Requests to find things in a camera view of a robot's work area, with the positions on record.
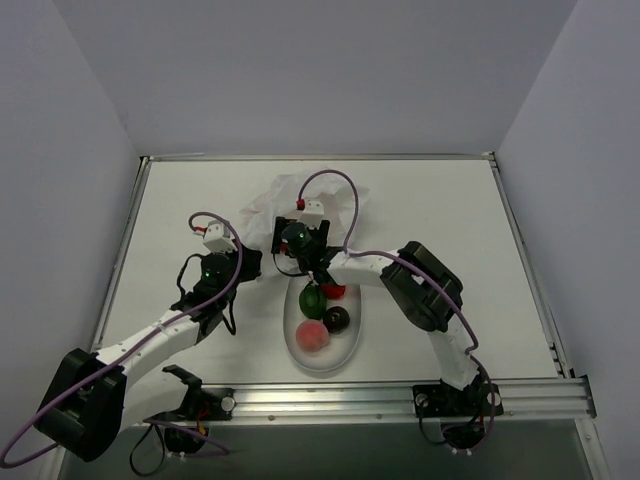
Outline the red fake fruit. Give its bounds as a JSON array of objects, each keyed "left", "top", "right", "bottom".
[{"left": 320, "top": 284, "right": 346, "bottom": 300}]

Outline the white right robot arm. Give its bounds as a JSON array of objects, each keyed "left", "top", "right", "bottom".
[{"left": 271, "top": 217, "right": 480, "bottom": 413}]

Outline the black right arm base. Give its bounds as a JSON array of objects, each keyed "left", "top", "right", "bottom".
[{"left": 412, "top": 376, "right": 504, "bottom": 456}]

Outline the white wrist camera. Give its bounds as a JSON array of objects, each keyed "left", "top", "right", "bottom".
[
  {"left": 203, "top": 221, "right": 237, "bottom": 254},
  {"left": 296, "top": 198, "right": 324, "bottom": 230}
]

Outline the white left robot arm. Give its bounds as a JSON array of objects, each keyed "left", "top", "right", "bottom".
[{"left": 34, "top": 245, "right": 262, "bottom": 461}]

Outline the aluminium front rail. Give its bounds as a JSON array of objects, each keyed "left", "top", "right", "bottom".
[{"left": 49, "top": 377, "right": 597, "bottom": 427}]

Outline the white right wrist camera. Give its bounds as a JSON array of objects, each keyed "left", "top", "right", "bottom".
[{"left": 296, "top": 198, "right": 324, "bottom": 230}]

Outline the green fake lime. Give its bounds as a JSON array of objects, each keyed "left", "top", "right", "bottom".
[{"left": 298, "top": 283, "right": 327, "bottom": 320}]

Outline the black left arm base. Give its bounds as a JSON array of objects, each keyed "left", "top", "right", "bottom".
[{"left": 151, "top": 365, "right": 236, "bottom": 458}]

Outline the white plastic bag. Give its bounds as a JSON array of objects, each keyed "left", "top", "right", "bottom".
[{"left": 240, "top": 169, "right": 370, "bottom": 260}]

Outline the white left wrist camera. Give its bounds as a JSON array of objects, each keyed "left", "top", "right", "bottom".
[{"left": 203, "top": 221, "right": 237, "bottom": 254}]

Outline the white oval plate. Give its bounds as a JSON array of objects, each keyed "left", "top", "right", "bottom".
[{"left": 283, "top": 277, "right": 362, "bottom": 374}]

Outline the dark purple fake plum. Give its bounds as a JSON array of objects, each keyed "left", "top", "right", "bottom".
[{"left": 322, "top": 306, "right": 351, "bottom": 335}]

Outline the pink fake fruit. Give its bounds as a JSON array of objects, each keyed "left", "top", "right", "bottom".
[{"left": 296, "top": 320, "right": 330, "bottom": 352}]

